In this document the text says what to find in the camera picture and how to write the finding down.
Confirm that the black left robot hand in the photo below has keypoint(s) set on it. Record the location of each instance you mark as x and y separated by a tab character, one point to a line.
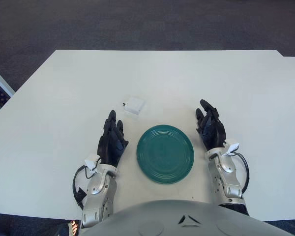
110	147

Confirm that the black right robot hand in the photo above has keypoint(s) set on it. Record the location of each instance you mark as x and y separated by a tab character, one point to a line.
215	132

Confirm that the white square charger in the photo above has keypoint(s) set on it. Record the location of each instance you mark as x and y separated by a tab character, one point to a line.
135	105

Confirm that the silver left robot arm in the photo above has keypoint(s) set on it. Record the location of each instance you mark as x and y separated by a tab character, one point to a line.
96	186

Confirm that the green round plate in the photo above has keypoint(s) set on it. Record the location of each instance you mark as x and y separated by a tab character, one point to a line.
165	154

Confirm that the grey robot torso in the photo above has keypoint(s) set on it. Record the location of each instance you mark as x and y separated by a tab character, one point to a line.
162	218

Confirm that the white shelf board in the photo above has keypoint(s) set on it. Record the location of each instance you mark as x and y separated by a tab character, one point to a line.
2	81

